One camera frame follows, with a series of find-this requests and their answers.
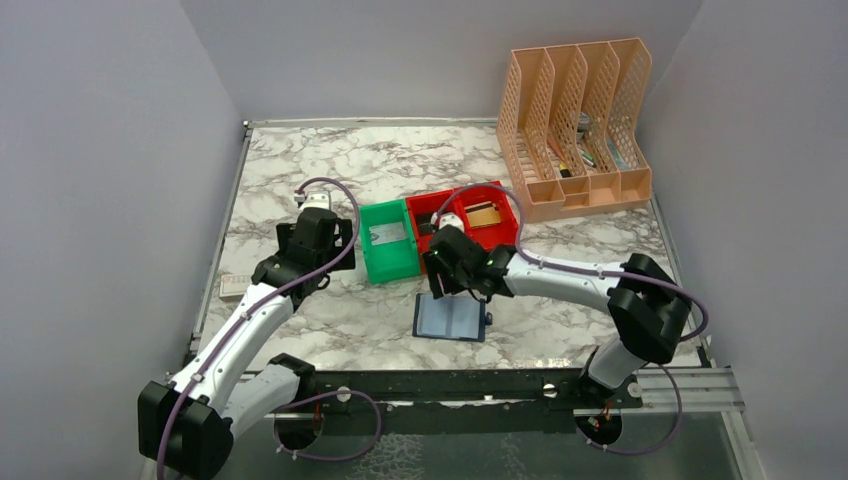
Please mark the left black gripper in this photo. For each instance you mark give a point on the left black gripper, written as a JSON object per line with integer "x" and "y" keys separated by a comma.
{"x": 345, "y": 233}

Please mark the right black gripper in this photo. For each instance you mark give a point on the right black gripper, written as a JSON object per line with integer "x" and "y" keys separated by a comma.
{"x": 440, "y": 284}

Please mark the navy blue card holder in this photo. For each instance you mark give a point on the navy blue card holder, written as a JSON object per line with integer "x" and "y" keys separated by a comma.
{"x": 455, "y": 318}

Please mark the green plastic bin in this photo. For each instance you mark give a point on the green plastic bin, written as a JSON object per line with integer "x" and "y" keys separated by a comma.
{"x": 393, "y": 261}

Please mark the red double bin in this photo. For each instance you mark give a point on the red double bin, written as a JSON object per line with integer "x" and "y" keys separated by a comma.
{"x": 422, "y": 206}

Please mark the peach desk file organizer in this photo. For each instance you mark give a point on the peach desk file organizer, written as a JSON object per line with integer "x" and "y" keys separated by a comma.
{"x": 567, "y": 128}

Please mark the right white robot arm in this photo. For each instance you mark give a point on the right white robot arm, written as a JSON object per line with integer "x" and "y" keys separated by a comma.
{"x": 648, "y": 309}

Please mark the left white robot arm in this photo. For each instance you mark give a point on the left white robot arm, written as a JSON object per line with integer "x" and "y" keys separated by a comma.
{"x": 188, "y": 423}

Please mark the silver VIP card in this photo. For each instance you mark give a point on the silver VIP card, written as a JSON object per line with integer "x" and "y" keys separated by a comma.
{"x": 387, "y": 233}

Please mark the gold striped card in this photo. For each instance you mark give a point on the gold striped card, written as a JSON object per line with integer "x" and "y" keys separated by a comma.
{"x": 482, "y": 215}

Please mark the white red small box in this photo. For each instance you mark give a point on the white red small box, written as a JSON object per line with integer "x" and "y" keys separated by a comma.
{"x": 233, "y": 286}

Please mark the red pencil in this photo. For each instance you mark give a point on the red pencil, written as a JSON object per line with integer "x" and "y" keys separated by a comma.
{"x": 560, "y": 155}

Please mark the green marker pen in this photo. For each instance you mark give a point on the green marker pen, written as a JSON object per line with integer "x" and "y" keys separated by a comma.
{"x": 588, "y": 160}

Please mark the round grey tin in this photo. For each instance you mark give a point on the round grey tin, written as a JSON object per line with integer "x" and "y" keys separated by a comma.
{"x": 584, "y": 124}

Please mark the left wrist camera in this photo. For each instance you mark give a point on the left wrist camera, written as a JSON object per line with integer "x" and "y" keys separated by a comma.
{"x": 321, "y": 199}

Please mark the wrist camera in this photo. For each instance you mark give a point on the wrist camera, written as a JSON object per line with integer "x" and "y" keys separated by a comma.
{"x": 446, "y": 219}
{"x": 321, "y": 199}

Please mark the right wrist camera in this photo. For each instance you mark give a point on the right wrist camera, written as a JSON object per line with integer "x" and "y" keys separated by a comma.
{"x": 446, "y": 219}

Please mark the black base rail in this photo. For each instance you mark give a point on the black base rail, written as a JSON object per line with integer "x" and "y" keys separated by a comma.
{"x": 435, "y": 402}

